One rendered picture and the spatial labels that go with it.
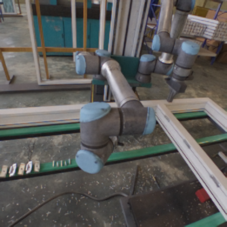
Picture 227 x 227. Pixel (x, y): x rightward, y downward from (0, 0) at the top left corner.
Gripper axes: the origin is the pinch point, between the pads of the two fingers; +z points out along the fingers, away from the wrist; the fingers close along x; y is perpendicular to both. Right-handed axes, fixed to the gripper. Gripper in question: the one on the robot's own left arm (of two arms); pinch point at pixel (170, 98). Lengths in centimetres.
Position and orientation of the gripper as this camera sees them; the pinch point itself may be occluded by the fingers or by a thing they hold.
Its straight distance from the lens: 101.3
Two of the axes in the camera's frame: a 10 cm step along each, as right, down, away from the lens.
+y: -9.6, 0.7, -2.7
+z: -1.2, 7.8, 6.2
